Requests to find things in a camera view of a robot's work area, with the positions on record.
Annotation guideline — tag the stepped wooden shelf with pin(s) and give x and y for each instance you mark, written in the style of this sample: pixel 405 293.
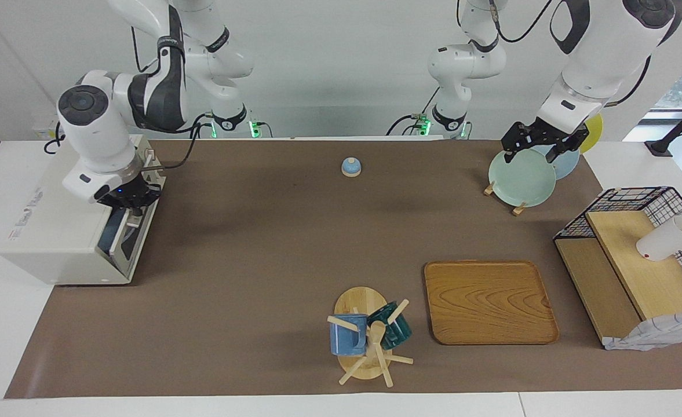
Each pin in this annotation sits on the stepped wooden shelf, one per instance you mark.
pixel 653 284

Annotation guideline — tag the brown table mat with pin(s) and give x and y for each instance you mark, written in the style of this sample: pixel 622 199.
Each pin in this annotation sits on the brown table mat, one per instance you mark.
pixel 248 260

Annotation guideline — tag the small blue domed knob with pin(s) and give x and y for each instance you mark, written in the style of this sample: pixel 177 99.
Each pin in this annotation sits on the small blue domed knob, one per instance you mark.
pixel 351 168

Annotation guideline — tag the wooden mug tree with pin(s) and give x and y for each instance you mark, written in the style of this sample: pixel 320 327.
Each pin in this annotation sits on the wooden mug tree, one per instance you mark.
pixel 358 301

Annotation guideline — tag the yellow plate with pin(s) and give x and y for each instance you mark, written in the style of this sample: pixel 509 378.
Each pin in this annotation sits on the yellow plate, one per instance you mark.
pixel 594 130

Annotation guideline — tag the beige toaster oven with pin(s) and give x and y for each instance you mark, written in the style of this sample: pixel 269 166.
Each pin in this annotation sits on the beige toaster oven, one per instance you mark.
pixel 51 237

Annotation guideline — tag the light blue racked plate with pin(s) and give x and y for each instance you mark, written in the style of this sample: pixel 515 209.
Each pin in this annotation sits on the light blue racked plate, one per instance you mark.
pixel 569 165

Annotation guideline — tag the pale green plate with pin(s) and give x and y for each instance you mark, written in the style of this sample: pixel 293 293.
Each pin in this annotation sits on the pale green plate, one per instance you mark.
pixel 520 180

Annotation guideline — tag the blue ceramic mug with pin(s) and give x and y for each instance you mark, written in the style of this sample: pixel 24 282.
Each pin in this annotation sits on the blue ceramic mug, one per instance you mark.
pixel 346 339

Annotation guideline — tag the white patterned cloth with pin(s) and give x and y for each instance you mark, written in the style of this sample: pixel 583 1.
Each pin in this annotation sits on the white patterned cloth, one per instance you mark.
pixel 653 335

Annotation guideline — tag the wooden plate rack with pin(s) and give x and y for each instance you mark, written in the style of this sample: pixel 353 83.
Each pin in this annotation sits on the wooden plate rack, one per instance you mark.
pixel 518 209

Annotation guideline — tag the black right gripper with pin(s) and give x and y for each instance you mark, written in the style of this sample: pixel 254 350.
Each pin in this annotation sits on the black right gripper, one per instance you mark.
pixel 132 194

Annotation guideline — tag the dark green ceramic mug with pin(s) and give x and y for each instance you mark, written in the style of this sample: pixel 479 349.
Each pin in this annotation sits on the dark green ceramic mug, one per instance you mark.
pixel 397 333

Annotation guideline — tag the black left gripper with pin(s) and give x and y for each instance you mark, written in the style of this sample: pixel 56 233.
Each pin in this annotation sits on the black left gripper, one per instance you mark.
pixel 546 134

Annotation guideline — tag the wooden serving tray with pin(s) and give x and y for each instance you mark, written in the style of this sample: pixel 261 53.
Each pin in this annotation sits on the wooden serving tray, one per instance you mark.
pixel 491 301

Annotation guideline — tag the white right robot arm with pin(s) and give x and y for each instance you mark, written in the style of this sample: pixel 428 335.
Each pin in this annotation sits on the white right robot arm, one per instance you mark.
pixel 94 139

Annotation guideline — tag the white paper cup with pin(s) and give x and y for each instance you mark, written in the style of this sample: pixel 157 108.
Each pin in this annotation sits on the white paper cup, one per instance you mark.
pixel 662 240

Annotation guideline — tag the glass oven door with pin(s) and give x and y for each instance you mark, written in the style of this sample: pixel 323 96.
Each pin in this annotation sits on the glass oven door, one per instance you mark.
pixel 135 243

